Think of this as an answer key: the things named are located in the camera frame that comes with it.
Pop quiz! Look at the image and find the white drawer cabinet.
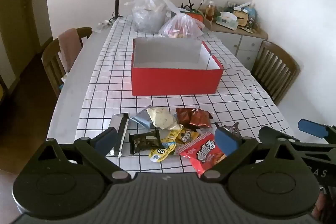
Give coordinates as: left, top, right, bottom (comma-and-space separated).
202, 22, 269, 65

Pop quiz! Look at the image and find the red snack packet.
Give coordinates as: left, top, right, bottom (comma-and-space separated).
178, 132, 227, 178

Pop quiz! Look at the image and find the white power strip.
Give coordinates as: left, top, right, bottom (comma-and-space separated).
96, 20, 111, 31

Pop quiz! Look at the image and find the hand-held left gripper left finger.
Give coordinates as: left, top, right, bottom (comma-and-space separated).
34, 127, 131, 184

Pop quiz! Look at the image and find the silver white snack packet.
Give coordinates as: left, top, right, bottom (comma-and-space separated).
214, 122, 243, 139

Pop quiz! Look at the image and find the yellow cartoon jelly packet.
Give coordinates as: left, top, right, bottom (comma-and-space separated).
148, 130, 184, 163

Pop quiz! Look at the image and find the red cardboard box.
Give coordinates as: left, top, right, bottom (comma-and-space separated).
131, 37, 224, 96

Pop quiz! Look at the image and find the amber bottle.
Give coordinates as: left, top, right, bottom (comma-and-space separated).
205, 1, 216, 21

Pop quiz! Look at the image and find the clear white plastic bag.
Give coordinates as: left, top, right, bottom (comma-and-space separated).
125, 0, 181, 33

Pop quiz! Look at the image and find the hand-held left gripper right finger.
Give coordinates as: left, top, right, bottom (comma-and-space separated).
201, 128, 302, 184

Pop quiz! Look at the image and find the black snack packet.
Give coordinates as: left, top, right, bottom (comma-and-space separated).
129, 130, 163, 155

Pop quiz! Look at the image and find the grey-blue snack packet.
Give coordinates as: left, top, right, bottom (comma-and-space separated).
130, 108, 155, 130

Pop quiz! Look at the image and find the orange box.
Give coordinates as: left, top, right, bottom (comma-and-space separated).
181, 10, 205, 23

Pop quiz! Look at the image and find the wooden tissue box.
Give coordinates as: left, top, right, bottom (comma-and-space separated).
232, 10, 250, 28

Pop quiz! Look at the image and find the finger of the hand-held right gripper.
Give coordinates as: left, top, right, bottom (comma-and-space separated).
259, 126, 302, 146
298, 119, 336, 139

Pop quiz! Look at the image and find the yellow scroll print snack packet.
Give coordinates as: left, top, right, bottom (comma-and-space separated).
175, 127, 200, 146

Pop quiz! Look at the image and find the white tissue box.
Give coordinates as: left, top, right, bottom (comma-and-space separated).
217, 12, 238, 29

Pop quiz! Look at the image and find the brown wooden door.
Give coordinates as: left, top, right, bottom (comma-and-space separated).
0, 0, 51, 88

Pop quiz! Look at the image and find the cream snack packet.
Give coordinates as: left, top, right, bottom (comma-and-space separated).
146, 106, 184, 130

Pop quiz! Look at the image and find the wooden chair with towel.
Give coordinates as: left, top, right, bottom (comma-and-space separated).
41, 27, 93, 98

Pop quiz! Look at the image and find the clear bag with pink contents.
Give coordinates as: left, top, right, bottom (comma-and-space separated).
159, 13, 205, 39

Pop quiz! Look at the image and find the bare wooden chair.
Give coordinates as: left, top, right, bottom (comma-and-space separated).
251, 41, 301, 106

